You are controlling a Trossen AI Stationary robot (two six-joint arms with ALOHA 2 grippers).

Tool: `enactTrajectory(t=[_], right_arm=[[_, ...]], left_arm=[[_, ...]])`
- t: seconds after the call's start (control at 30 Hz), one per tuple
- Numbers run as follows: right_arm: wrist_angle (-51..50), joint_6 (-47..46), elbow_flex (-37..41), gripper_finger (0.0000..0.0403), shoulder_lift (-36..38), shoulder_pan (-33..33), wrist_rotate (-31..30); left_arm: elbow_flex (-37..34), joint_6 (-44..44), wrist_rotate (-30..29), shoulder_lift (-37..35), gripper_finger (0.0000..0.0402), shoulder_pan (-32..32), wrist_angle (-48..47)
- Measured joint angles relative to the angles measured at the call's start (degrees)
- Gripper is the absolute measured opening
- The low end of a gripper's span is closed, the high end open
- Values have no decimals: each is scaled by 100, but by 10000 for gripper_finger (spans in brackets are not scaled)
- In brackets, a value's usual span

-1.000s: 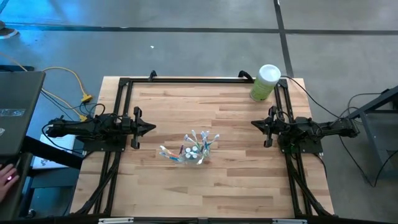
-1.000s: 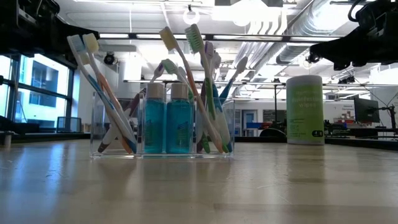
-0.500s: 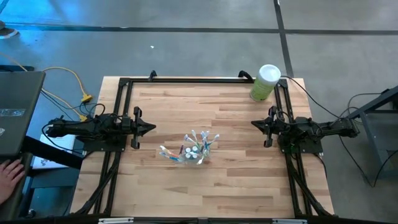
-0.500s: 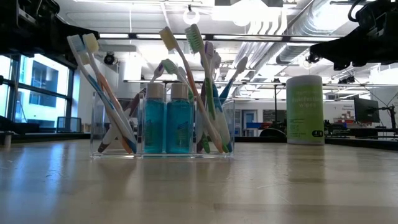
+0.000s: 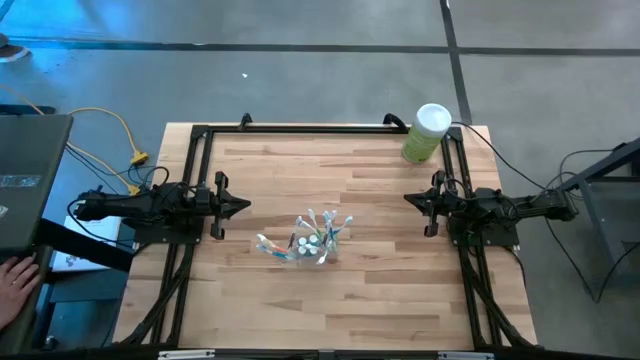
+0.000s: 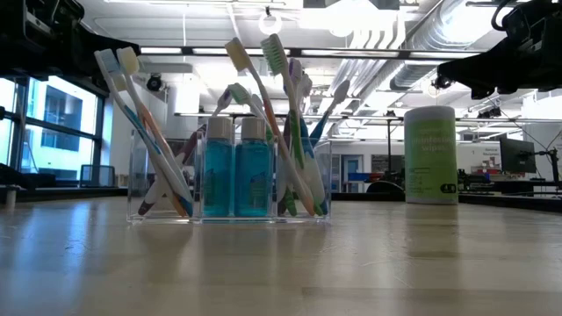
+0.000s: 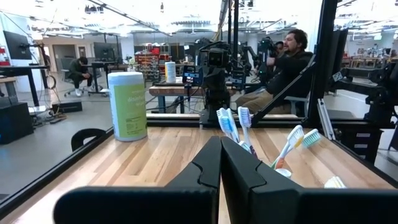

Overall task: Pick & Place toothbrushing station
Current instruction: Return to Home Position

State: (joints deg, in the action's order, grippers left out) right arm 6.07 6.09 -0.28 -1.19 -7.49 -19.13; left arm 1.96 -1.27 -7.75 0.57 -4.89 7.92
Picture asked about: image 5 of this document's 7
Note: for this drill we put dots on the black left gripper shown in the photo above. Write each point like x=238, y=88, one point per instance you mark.
x=215, y=205

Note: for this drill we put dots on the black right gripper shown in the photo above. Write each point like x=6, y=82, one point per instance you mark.
x=450, y=205

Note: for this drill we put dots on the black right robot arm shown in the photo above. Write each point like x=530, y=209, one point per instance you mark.
x=520, y=207

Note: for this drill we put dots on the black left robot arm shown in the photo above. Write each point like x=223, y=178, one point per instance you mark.
x=140, y=205

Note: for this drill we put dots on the green wipes canister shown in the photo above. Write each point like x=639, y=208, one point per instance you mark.
x=425, y=140

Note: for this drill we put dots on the black diagonal beam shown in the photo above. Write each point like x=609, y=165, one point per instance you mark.
x=85, y=245

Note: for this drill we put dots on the white booklet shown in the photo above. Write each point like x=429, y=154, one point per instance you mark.
x=75, y=260

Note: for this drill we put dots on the black desk top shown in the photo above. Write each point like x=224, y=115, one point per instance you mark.
x=35, y=150

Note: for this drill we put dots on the clear plastic strip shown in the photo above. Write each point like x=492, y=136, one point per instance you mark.
x=20, y=181

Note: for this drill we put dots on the person's hand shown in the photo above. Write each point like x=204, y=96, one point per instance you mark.
x=15, y=290

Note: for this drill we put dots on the person's shoe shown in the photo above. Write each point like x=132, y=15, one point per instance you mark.
x=12, y=50

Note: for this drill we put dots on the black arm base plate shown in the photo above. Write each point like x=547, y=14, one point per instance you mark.
x=165, y=237
x=500, y=239

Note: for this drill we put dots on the black curved frame bracket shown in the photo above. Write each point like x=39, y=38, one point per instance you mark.
x=245, y=120
x=395, y=119

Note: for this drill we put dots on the silver bracket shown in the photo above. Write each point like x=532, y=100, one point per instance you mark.
x=465, y=356
x=185, y=355

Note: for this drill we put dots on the black desk frame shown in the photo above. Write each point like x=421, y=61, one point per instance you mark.
x=600, y=170

